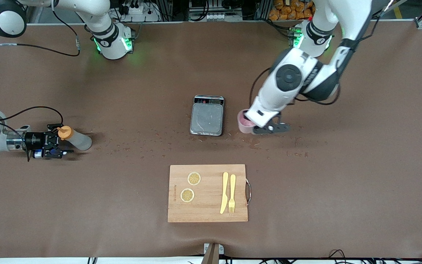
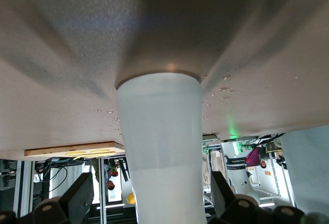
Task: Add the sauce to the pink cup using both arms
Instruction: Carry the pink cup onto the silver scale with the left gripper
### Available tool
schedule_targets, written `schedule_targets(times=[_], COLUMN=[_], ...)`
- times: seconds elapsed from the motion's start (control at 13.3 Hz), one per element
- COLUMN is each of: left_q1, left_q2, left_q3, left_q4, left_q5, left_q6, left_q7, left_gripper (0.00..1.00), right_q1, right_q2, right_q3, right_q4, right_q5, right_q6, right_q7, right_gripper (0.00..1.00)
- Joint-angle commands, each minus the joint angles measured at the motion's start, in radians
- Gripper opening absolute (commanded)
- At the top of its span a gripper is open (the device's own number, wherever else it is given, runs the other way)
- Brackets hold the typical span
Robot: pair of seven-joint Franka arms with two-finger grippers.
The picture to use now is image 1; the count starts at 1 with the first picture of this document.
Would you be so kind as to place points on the yellow plastic fork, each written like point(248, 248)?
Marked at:
point(232, 187)

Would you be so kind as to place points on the grey metal table bracket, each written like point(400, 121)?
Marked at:
point(221, 249)

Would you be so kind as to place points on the pink plastic cup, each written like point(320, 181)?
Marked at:
point(243, 124)

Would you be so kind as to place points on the yellow plastic knife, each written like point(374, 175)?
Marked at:
point(224, 190)

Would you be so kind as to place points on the yellow lemon slice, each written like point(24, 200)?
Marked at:
point(187, 195)
point(194, 178)

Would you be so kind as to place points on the white power strip with plugs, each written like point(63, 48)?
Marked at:
point(141, 11)

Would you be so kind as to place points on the silver digital kitchen scale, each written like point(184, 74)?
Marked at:
point(207, 119)

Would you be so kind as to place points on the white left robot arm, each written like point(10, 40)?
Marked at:
point(288, 77)

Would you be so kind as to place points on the squeeze bottle with orange cap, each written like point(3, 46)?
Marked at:
point(81, 142)

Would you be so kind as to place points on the orange snack bag pile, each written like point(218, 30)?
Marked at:
point(288, 9)

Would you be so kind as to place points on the brown post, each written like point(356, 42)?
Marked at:
point(211, 256)

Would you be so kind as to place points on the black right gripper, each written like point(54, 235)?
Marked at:
point(35, 140)

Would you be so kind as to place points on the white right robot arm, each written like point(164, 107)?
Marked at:
point(114, 47)

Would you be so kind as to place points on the long white power strip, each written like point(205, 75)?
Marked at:
point(214, 16)

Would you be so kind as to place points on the wooden cutting board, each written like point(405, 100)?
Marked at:
point(207, 209)

